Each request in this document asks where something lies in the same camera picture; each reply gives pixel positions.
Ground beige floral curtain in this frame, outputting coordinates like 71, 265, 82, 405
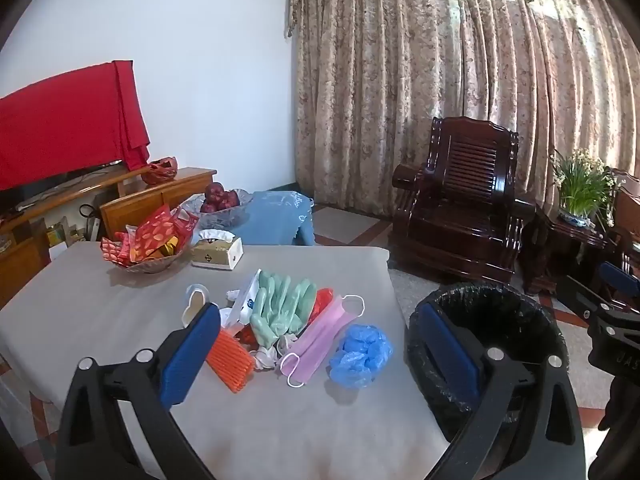
287, 0, 640, 223

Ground green rubber gloves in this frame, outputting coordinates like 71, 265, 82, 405
250, 271, 318, 348

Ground wooden television cabinet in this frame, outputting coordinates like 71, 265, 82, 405
0, 166, 218, 311

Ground pink face mask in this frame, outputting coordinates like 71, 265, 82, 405
279, 294, 366, 388

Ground grey tablecloth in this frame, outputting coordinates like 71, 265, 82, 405
0, 241, 451, 480

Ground patterned tissue box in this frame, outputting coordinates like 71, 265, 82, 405
191, 230, 244, 270

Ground orange corrugated paper piece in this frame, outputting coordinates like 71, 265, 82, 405
205, 327, 256, 393

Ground red woven basket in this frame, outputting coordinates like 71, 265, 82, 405
141, 156, 179, 184

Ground trash bin with black bag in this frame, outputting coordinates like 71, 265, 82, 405
406, 282, 571, 448

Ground red cloth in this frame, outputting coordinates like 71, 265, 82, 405
0, 60, 151, 192

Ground blue embroidered cloth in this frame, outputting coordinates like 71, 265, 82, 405
232, 191, 316, 247

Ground dark wooden slatted armchair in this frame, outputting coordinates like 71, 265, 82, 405
391, 116, 537, 286

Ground black television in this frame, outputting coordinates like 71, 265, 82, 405
0, 160, 123, 216

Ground glass fruit bowl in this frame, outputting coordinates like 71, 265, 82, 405
179, 188, 254, 232

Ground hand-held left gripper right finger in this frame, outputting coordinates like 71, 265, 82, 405
418, 302, 586, 480

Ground potted green flowering plant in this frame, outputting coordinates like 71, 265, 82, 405
549, 149, 622, 227

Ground dark wooden side table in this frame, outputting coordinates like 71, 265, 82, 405
520, 205, 617, 297

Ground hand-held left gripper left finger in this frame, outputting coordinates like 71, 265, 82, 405
56, 302, 223, 480

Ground white tissue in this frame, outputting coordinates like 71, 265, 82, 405
250, 335, 296, 372

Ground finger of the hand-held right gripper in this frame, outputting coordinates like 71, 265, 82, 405
556, 276, 606, 328
599, 261, 640, 311

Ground white heart-shaped container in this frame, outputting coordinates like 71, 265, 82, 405
182, 284, 218, 327

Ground blue plastic glove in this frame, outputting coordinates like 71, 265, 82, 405
327, 324, 394, 388

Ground white and blue box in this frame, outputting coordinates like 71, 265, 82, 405
220, 269, 263, 327

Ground red plastic bag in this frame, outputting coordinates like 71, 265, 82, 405
307, 288, 335, 326

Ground woven snack basket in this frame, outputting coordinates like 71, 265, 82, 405
102, 240, 193, 275

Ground pile of red snack packets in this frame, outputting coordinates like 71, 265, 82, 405
101, 205, 201, 263

